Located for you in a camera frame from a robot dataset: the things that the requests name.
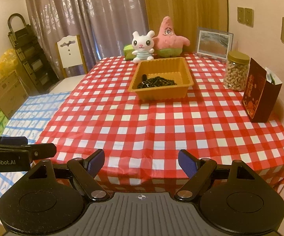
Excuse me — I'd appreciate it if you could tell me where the blue white checkered cloth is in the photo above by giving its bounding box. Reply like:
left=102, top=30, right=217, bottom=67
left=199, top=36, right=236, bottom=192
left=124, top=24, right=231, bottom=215
left=0, top=92, right=70, bottom=197

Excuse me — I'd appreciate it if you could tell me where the grey curtain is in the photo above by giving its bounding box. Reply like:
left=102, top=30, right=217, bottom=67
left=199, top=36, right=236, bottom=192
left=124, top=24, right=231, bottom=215
left=26, top=0, right=148, bottom=79

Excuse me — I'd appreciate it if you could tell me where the brown bead necklace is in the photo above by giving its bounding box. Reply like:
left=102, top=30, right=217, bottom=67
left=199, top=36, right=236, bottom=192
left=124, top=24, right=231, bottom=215
left=136, top=76, right=178, bottom=89

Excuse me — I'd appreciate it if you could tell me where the cardboard box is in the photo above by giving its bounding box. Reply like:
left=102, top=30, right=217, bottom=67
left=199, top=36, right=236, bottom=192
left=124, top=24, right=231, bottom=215
left=0, top=71, right=28, bottom=119

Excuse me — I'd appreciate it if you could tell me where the red white checkered tablecloth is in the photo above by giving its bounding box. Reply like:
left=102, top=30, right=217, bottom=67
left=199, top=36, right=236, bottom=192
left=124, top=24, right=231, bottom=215
left=38, top=54, right=284, bottom=192

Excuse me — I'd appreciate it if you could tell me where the pink starfish plush toy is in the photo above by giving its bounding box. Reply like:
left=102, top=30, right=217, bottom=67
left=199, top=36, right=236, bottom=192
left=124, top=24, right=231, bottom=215
left=153, top=16, right=191, bottom=58

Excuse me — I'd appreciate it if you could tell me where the double gold wall socket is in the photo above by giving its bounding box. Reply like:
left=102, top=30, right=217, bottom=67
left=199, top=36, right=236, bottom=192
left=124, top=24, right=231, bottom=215
left=237, top=7, right=254, bottom=28

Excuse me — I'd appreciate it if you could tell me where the orange plastic tray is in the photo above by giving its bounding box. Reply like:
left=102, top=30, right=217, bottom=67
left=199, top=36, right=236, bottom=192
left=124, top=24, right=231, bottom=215
left=129, top=57, right=194, bottom=101

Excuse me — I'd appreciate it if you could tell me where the wooden wardrobe panel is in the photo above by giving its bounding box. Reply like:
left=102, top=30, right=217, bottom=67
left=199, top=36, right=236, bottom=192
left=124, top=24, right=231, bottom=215
left=145, top=0, right=228, bottom=52

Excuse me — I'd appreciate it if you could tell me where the framed sand picture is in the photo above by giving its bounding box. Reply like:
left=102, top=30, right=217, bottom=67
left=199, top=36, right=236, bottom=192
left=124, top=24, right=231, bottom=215
left=195, top=27, right=234, bottom=60

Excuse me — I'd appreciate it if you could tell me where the green box behind bunny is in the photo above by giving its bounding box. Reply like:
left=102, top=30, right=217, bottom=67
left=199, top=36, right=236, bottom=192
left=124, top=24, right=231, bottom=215
left=123, top=44, right=135, bottom=60

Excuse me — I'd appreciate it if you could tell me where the cashew jar with gold lid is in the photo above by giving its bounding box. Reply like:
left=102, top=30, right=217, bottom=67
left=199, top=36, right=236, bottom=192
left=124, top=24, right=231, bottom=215
left=223, top=51, right=250, bottom=92

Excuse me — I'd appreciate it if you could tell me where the dark red paper bag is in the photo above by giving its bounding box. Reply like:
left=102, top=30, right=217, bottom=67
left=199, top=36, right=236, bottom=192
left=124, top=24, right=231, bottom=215
left=242, top=59, right=282, bottom=123

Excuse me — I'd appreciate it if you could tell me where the white bunny plush toy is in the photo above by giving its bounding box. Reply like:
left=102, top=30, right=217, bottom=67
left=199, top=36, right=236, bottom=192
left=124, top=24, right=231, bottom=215
left=132, top=30, right=155, bottom=63

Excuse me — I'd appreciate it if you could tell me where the yellow plastic bag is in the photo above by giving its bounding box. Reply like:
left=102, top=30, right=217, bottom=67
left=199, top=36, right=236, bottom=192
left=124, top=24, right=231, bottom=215
left=0, top=49, right=19, bottom=78

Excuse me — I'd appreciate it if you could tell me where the black folding hand cart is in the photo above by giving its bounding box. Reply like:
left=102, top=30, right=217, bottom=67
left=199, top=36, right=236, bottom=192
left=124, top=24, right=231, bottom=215
left=7, top=13, right=59, bottom=94

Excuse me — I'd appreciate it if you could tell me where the white wooden chair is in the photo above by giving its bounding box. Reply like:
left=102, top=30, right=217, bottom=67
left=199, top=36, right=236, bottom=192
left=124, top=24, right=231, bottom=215
left=56, top=35, right=89, bottom=78

